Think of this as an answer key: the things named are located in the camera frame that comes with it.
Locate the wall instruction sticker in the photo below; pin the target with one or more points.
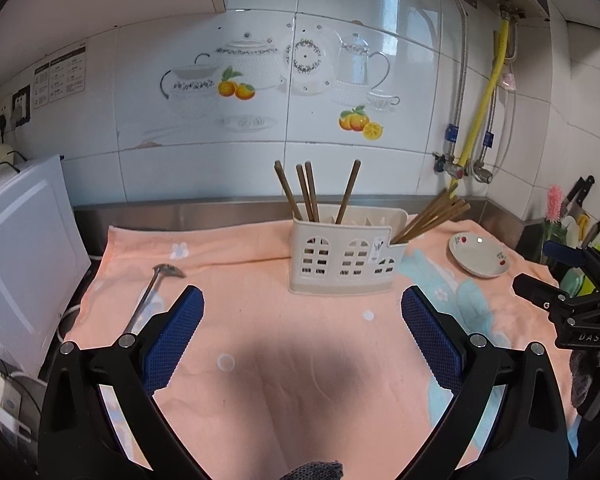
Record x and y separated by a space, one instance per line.
60 77

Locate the metal slotted spoon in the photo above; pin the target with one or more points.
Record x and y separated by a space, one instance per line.
167 270

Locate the white plastic spoon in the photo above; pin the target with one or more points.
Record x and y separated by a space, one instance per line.
570 227

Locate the person's left hand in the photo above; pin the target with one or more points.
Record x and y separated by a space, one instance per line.
312 472

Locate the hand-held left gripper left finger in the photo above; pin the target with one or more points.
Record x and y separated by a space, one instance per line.
177 335

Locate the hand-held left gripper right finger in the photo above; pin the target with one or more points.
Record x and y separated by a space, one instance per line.
430 335

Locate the person's right hand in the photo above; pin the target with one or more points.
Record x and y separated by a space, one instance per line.
587 375

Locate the white microwave oven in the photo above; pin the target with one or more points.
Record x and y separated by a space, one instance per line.
25 260

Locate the white saucer with cherry print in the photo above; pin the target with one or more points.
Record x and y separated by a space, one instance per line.
477 257

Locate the cream plastic utensil holder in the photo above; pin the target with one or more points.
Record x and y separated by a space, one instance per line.
325 230

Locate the white power strip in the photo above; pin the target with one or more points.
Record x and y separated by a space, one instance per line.
7 402

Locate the black wall socket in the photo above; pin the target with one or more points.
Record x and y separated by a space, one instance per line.
21 102

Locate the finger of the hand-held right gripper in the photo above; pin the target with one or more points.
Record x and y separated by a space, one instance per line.
560 251
535 288

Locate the metal pipe valve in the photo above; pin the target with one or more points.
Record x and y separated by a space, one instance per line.
482 172
450 166

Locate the glass jar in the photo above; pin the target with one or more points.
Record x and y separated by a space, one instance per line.
555 235

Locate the white wall socket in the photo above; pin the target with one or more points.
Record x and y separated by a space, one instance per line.
3 122

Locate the wall cabinet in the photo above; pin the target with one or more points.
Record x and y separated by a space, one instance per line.
80 10

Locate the peach printed towel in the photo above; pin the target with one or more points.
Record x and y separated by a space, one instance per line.
260 310

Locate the pink bottle brush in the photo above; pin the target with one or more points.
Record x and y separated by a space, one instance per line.
554 200

